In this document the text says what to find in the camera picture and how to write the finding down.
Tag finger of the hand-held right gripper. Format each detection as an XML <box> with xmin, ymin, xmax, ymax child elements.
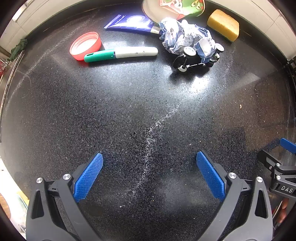
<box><xmin>258</xmin><ymin>149</ymin><xmax>282</xmax><ymax>173</ymax></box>
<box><xmin>279</xmin><ymin>138</ymin><xmax>296</xmax><ymax>155</ymax></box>

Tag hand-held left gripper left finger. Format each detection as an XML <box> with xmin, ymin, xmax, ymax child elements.
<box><xmin>26</xmin><ymin>152</ymin><xmax>104</xmax><ymax>241</ymax></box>

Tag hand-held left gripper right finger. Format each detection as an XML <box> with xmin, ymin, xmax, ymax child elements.
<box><xmin>194</xmin><ymin>151</ymin><xmax>274</xmax><ymax>241</ymax></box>

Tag blue toothpaste tube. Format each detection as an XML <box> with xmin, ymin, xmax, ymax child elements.
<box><xmin>103</xmin><ymin>14</ymin><xmax>162</xmax><ymax>35</ymax></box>

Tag person's right hand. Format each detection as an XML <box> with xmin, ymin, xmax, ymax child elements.
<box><xmin>276</xmin><ymin>198</ymin><xmax>290</xmax><ymax>224</ymax></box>

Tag black toy car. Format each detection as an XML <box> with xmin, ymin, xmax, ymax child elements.
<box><xmin>173</xmin><ymin>44</ymin><xmax>225</xmax><ymax>74</ymax></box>

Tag green and white marker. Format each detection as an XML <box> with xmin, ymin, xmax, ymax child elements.
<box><xmin>84</xmin><ymin>47</ymin><xmax>159</xmax><ymax>63</ymax></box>

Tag red plastic lid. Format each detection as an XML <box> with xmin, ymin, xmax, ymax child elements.
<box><xmin>69</xmin><ymin>32</ymin><xmax>102</xmax><ymax>61</ymax></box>

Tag yellow sponge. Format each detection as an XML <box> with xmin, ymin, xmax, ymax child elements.
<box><xmin>207</xmin><ymin>9</ymin><xmax>240</xmax><ymax>42</ymax></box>

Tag crumpled white blue wrapper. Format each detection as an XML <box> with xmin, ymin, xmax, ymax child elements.
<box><xmin>158</xmin><ymin>19</ymin><xmax>216</xmax><ymax>58</ymax></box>

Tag green cloth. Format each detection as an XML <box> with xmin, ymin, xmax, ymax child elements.
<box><xmin>10</xmin><ymin>38</ymin><xmax>28</xmax><ymax>61</ymax></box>

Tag colourful cartoon bowl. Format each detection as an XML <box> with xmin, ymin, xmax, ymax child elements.
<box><xmin>142</xmin><ymin>0</ymin><xmax>206</xmax><ymax>20</ymax></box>

